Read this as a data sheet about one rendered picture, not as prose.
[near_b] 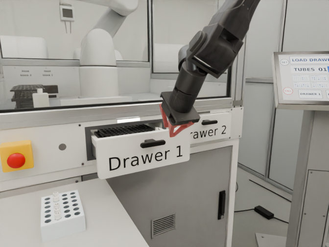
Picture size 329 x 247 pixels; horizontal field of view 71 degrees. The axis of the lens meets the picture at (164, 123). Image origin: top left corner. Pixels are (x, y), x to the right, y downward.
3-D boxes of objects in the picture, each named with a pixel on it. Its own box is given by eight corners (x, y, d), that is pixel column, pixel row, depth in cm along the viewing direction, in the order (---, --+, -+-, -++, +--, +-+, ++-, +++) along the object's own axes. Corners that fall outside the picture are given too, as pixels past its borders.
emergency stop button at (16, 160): (26, 167, 59) (24, 153, 59) (7, 170, 58) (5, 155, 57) (26, 163, 62) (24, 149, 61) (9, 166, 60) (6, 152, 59)
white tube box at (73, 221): (85, 230, 50) (84, 214, 49) (42, 243, 46) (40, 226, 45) (78, 202, 61) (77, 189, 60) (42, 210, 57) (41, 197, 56)
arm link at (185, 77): (183, 68, 45) (211, 75, 46) (183, 51, 50) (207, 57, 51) (174, 95, 50) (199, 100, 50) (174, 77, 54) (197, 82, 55)
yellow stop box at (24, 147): (34, 169, 62) (30, 143, 61) (2, 174, 59) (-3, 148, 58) (34, 162, 67) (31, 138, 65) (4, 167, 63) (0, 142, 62)
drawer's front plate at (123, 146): (189, 160, 74) (190, 127, 72) (99, 180, 61) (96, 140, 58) (186, 159, 76) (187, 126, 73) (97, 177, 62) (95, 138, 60)
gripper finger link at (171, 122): (175, 121, 65) (185, 96, 59) (186, 141, 61) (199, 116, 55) (153, 124, 62) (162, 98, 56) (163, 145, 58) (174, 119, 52)
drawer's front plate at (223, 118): (230, 137, 101) (231, 112, 99) (174, 147, 87) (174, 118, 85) (227, 136, 103) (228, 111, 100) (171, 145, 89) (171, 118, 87)
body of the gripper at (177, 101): (180, 95, 61) (189, 72, 56) (198, 123, 55) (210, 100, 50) (158, 97, 58) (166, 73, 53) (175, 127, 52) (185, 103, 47)
